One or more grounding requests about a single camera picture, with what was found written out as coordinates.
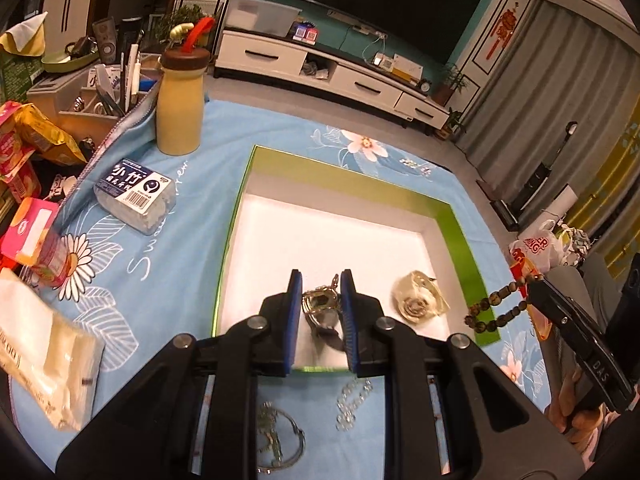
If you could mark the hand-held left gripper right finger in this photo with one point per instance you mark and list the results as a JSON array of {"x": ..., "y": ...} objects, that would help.
[{"x": 350, "y": 320}]

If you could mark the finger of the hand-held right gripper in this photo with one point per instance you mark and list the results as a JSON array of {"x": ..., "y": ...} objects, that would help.
[{"x": 550, "y": 300}]

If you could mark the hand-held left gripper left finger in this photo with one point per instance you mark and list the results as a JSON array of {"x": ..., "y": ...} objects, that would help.
[{"x": 295, "y": 320}]

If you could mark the gold and silver wristwatch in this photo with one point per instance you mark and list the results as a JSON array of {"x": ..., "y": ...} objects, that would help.
[{"x": 322, "y": 305}]

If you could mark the silver charm bangle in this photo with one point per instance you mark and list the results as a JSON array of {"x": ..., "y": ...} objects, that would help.
[{"x": 300, "y": 440}]

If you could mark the green cardboard box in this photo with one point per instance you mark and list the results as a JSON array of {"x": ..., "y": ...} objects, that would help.
[{"x": 450, "y": 220}]

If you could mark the person's right hand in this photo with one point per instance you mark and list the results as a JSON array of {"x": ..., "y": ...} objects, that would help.
[{"x": 575, "y": 415}]

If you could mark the white plastic bag red print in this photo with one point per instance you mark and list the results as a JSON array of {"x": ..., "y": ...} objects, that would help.
[{"x": 542, "y": 247}]

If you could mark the cream flower-shaped wristwatch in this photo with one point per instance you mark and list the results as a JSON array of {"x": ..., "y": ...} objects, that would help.
[{"x": 417, "y": 297}]

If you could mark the blue floral tablecloth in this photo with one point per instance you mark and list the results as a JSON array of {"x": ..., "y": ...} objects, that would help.
[{"x": 200, "y": 260}]

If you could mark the black stick vacuum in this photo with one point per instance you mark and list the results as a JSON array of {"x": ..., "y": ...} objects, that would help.
[{"x": 542, "y": 175}]

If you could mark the grey curtain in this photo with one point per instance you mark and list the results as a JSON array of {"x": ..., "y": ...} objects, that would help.
[{"x": 550, "y": 110}]

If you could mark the small potted plant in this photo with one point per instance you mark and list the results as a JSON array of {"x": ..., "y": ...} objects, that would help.
[{"x": 454, "y": 125}]

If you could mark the clear plastic toothpick box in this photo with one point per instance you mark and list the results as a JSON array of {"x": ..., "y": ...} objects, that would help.
[{"x": 135, "y": 190}]

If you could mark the white television cabinet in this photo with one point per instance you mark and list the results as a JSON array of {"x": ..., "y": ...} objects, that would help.
[{"x": 360, "y": 85}]

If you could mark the potted plant in brown pot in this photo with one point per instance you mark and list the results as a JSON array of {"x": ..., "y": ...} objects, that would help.
[{"x": 450, "y": 82}]

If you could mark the yellow bottle with brown lid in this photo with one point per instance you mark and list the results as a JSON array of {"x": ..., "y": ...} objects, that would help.
[{"x": 180, "y": 110}]

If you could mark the small alarm clock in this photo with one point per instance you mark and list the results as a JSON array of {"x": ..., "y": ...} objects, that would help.
[{"x": 424, "y": 86}]

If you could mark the soft tissue pack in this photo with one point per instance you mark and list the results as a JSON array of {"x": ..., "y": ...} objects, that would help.
[{"x": 45, "y": 340}]

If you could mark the white router boxes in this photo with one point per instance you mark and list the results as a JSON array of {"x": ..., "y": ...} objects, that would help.
[{"x": 397, "y": 66}]

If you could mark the small colourful boxes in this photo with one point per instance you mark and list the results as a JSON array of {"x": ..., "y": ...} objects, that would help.
[{"x": 305, "y": 33}]

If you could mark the yellow snack packet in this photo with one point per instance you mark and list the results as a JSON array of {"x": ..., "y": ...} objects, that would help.
[{"x": 50, "y": 135}]

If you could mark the translucent white storage box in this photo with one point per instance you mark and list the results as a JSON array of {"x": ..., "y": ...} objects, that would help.
[{"x": 260, "y": 15}]

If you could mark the flat screen television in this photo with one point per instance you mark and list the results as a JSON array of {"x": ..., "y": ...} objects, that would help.
[{"x": 375, "y": 0}]

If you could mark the leafy green plant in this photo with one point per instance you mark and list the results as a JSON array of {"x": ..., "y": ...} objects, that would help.
[{"x": 172, "y": 22}]

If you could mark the beige desk organizer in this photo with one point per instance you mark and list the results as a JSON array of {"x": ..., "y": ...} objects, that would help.
[{"x": 55, "y": 95}]

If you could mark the grey speaker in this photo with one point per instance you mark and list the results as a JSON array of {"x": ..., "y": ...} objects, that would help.
[{"x": 106, "y": 37}]

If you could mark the green tray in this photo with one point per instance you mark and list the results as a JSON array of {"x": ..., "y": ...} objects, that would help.
[{"x": 65, "y": 62}]

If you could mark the green carton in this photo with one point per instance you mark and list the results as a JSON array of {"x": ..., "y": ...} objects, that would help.
[{"x": 15, "y": 80}]

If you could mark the yellow cloth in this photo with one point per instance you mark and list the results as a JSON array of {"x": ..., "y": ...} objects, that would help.
[{"x": 25, "y": 35}]

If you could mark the red knot wall ornament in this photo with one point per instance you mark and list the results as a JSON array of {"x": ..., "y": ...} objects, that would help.
[{"x": 504, "y": 27}]

